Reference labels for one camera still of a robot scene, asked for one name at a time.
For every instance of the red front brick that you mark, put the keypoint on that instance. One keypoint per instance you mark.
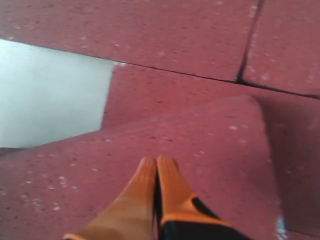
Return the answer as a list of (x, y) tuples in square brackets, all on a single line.
[(203, 173)]

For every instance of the red front-right base brick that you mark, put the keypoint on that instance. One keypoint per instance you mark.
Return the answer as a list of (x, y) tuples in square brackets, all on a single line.
[(284, 52)]

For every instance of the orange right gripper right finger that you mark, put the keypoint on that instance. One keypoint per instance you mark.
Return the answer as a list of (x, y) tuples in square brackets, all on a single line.
[(181, 215)]

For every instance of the red front-left base brick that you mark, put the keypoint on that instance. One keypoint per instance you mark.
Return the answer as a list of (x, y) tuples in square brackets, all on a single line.
[(207, 38)]

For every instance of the red middle row brick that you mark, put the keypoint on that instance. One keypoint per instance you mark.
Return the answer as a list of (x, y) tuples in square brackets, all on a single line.
[(293, 126)]

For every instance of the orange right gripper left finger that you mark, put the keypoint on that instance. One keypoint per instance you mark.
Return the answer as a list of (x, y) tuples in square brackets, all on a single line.
[(131, 215)]

